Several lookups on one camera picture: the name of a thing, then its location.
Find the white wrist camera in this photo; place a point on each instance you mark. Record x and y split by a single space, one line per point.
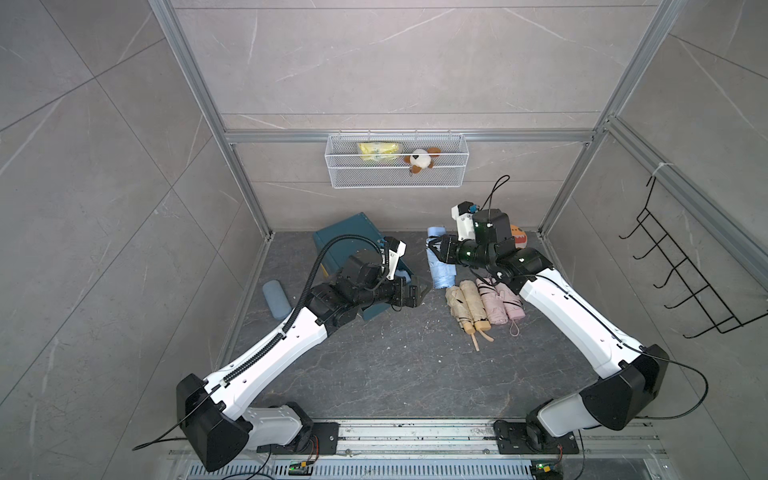
463 214
392 251

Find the beige folded umbrella left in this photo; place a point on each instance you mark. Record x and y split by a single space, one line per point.
460 311

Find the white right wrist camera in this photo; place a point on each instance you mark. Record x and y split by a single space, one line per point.
463 214

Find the white wire wall basket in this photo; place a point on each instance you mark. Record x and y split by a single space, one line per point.
347 170

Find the orange shark plush toy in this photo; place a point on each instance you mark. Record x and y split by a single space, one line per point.
520 237

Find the pink folded umbrella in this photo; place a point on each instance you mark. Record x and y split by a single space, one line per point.
492 302
513 307

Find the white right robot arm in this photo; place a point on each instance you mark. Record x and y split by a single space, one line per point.
629 374

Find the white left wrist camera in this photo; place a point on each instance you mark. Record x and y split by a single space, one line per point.
392 251

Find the yellow item in basket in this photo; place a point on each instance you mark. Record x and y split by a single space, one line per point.
377 152

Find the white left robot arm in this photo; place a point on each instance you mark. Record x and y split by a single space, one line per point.
215 412

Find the blue grey cylinder case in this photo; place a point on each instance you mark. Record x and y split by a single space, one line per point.
277 300

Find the light blue umbrella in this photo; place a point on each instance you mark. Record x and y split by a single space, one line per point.
443 275
404 274

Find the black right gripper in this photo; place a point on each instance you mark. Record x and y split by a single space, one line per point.
448 245

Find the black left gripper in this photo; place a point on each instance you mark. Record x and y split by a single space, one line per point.
410 300

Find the brown white plush dog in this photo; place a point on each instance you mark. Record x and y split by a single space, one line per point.
421 159

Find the teal drawer cabinet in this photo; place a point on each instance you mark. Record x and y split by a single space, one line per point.
351 253

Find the pink folded umbrella right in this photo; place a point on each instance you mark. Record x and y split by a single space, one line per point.
513 307

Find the beige folded umbrella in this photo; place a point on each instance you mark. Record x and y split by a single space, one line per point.
478 322
460 311

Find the beige folded umbrella right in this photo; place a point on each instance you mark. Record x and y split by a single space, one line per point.
478 322

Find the pink folded umbrella left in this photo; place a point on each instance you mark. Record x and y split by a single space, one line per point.
492 302

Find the black wire wall hook rack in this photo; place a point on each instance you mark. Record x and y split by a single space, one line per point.
719 316

